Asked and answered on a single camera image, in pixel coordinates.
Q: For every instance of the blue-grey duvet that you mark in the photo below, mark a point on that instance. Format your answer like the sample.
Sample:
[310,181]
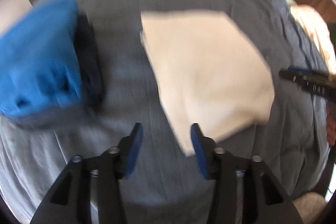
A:
[131,87]

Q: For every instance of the blue folded garment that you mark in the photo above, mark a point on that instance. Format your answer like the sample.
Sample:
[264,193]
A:
[39,61]

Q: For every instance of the cream cloth at edge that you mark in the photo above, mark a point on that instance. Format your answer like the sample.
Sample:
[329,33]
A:
[313,27]

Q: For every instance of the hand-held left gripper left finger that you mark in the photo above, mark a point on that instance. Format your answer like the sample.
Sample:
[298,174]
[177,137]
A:
[134,150]

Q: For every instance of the beige cloth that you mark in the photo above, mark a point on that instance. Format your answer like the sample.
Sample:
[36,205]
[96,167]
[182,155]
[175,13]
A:
[309,207]

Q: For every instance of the person's right hand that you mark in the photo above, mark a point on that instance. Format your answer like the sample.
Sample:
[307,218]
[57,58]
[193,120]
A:
[331,124]

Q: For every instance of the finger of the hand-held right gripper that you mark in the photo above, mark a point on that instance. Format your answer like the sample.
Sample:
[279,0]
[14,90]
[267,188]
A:
[309,70]
[302,80]

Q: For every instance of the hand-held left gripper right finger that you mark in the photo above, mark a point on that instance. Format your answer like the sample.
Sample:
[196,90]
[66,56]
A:
[199,153]

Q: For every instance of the cream pants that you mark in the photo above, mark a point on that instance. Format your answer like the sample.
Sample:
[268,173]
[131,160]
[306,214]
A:
[210,77]

